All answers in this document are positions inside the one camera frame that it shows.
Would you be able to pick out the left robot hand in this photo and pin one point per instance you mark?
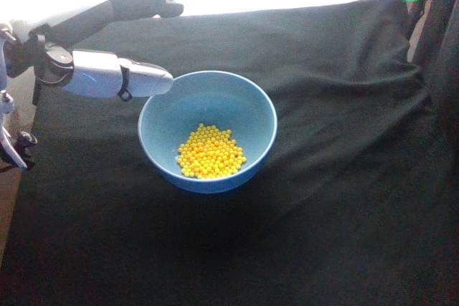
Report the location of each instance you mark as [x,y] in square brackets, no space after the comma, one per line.
[100,76]

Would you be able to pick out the blue ceramic bowl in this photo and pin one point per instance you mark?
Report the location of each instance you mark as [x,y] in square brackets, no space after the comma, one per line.
[172,112]

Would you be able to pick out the black table cloth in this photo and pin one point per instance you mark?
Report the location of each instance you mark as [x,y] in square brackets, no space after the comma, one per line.
[229,241]

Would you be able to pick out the yellow beads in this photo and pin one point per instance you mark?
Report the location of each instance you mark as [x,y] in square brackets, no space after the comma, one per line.
[211,155]

